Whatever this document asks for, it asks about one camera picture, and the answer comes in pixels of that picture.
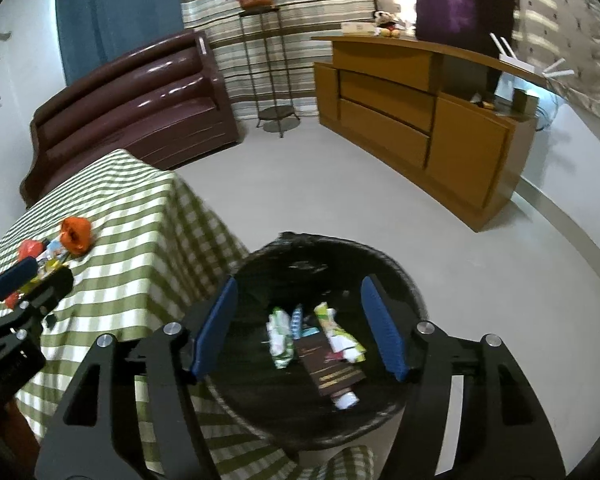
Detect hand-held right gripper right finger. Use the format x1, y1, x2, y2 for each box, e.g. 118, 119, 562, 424
360, 275, 566, 480

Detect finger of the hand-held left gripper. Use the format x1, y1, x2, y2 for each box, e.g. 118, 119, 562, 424
0, 265, 74, 343
0, 256, 38, 311

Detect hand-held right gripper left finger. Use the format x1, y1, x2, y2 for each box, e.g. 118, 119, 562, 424
34, 276, 239, 480

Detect black white snack packet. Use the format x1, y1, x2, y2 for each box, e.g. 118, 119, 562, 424
42, 240, 68, 263

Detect orange plastic bag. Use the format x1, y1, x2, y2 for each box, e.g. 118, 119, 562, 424
60, 217, 95, 257

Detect yellow green wrapper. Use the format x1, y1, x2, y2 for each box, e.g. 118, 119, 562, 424
314, 302, 346, 346

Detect green white wrapper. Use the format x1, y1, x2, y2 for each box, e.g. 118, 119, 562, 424
267, 307, 294, 368

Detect dark cigarette box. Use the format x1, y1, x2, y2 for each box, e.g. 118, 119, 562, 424
295, 337, 366, 398

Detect light blue wrapper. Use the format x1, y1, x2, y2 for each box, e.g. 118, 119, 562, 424
290, 305, 306, 341

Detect trash bin with black liner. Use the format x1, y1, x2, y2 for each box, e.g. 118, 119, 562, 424
202, 232, 429, 448

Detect green checked tablecloth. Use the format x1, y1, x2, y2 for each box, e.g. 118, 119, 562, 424
0, 149, 376, 480

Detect dark brown leather sofa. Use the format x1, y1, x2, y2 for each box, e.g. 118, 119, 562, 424
19, 29, 241, 208

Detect wooden cabinet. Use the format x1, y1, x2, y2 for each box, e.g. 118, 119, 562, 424
311, 35, 551, 233

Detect black metal plant stand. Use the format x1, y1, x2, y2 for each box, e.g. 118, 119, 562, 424
237, 6, 302, 138

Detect small brown box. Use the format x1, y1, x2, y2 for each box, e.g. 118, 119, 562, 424
512, 87, 538, 116

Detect white device box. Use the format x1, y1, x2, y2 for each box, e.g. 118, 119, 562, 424
495, 72, 518, 103

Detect blue curtain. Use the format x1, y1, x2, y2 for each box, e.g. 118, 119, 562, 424
55, 0, 185, 88

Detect white router with antennas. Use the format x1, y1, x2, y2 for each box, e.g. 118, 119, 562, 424
489, 32, 576, 81

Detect plush toy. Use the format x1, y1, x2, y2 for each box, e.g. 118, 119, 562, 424
372, 10, 406, 38

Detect dark purple curtain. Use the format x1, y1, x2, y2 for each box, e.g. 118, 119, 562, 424
412, 0, 518, 61

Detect striped curtain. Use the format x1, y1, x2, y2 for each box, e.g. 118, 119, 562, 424
176, 0, 378, 118

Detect beige patterned curtain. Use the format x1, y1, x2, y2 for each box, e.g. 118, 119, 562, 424
370, 0, 600, 146

